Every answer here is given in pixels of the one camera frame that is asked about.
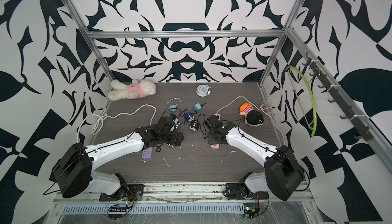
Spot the pink power strip cable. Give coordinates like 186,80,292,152
216,95,293,162

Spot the white plush toy pink outfit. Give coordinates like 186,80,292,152
108,80,157,101

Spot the aluminium frame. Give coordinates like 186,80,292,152
50,0,392,194

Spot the teal usb charger plug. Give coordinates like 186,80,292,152
193,103,206,113

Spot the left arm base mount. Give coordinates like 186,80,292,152
99,173,145,202

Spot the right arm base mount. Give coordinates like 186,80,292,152
223,172,269,200

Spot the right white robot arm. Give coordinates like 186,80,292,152
205,115,305,201

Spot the purple power strip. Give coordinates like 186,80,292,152
141,147,153,162

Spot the white power strip cable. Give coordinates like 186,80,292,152
76,104,157,157

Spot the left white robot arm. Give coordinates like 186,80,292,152
52,116,184,201

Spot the black wall hook rack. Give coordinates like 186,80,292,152
303,52,374,141

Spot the small white alarm clock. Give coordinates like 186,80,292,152
196,84,211,97

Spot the green plastic hanger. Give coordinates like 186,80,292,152
285,65,317,137

